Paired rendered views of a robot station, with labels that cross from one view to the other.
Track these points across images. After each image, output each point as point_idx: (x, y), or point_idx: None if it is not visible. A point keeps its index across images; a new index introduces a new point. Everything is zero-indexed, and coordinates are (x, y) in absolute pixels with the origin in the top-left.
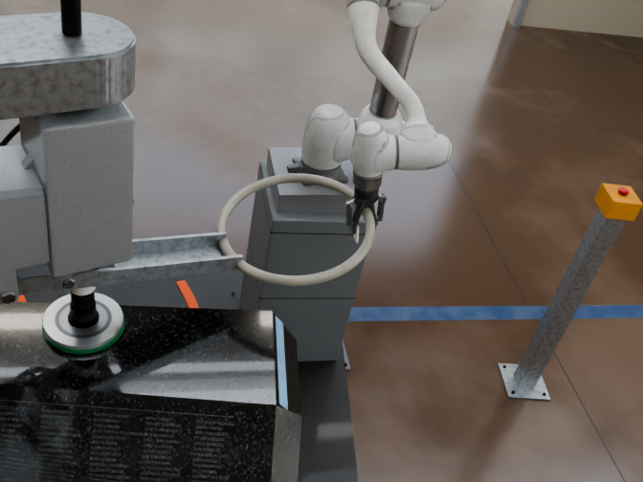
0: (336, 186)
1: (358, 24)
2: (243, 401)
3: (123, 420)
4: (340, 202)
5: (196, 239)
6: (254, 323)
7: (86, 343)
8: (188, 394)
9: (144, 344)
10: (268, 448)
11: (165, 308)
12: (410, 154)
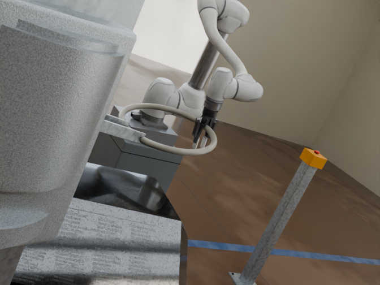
0: (184, 113)
1: (208, 19)
2: (161, 215)
3: (82, 219)
4: (164, 139)
5: (115, 120)
6: (147, 181)
7: None
8: (125, 207)
9: (85, 178)
10: (177, 249)
11: (89, 163)
12: (245, 88)
